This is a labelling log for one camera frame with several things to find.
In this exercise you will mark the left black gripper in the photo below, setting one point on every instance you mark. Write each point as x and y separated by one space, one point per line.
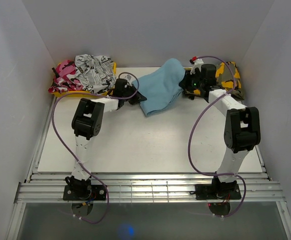
137 97

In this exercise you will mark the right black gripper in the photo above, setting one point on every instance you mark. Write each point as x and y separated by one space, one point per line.
185 83

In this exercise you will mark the light blue trousers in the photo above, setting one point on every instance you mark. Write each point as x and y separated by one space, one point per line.
161 87

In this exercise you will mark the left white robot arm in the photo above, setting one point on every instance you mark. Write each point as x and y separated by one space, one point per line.
87 123

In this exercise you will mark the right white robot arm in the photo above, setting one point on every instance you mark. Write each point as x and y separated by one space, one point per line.
241 132

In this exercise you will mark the camouflage yellow green trousers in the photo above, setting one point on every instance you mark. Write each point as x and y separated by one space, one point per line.
222 76

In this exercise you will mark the white black print trousers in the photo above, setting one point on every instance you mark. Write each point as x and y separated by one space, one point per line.
95 73

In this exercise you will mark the pink camouflage trousers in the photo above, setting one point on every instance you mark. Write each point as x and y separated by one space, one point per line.
65 77

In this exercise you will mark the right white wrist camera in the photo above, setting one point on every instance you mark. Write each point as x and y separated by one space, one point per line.
196 64

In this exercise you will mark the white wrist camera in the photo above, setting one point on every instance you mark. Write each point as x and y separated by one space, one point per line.
129 78
196 64

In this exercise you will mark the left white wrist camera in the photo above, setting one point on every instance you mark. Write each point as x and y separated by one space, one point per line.
129 78

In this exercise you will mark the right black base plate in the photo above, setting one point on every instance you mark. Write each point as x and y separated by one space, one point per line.
208 192

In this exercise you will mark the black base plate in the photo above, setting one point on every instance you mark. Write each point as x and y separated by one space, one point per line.
208 192
95 192

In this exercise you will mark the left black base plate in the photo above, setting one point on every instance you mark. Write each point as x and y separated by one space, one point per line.
95 192

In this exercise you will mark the aluminium rail frame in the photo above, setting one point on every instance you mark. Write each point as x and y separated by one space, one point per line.
158 171

